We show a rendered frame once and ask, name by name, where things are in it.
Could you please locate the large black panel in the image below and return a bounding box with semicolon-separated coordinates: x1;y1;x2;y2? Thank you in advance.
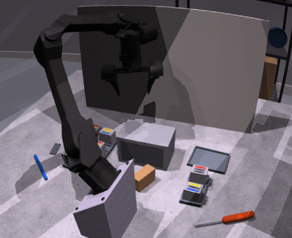
77;5;269;134

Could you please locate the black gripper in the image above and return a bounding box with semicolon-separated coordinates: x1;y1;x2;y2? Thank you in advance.
101;49;163;96

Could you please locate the brown cardboard box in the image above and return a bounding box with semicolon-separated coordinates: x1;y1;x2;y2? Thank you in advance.
134;165;156;192

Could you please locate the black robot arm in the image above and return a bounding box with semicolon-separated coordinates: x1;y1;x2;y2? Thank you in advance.
33;11;158;195

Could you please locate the orange-handled screwdriver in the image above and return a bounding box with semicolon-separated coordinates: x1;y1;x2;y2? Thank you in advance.
193;211;255;226

